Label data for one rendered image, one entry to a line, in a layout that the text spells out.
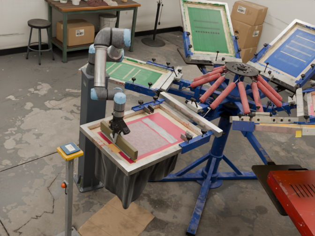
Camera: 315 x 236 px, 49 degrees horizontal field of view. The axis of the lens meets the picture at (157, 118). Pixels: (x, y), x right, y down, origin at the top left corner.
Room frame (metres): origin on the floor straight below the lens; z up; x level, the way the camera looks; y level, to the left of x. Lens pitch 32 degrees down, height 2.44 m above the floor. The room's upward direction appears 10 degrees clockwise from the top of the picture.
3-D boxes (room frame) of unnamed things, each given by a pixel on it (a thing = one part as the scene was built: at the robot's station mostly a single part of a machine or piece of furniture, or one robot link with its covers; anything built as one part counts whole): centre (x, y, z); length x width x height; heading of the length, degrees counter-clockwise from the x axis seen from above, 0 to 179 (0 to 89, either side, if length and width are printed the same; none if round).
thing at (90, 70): (2.53, 0.56, 1.25); 0.15 x 0.15 x 0.10
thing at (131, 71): (3.11, 0.22, 1.05); 1.08 x 0.61 x 0.23; 77
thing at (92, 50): (2.53, 0.55, 1.37); 0.13 x 0.12 x 0.14; 106
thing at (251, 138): (2.26, -0.85, 0.91); 1.34 x 0.40 x 0.08; 17
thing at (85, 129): (2.14, 0.06, 0.97); 0.79 x 0.58 x 0.04; 137
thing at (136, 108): (2.50, 0.10, 0.97); 0.30 x 0.05 x 0.07; 137
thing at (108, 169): (1.92, 0.26, 0.74); 0.45 x 0.03 x 0.43; 47
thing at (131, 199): (1.95, -0.05, 0.74); 0.46 x 0.04 x 0.42; 137
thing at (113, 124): (1.95, 0.26, 1.14); 0.09 x 0.08 x 0.12; 47
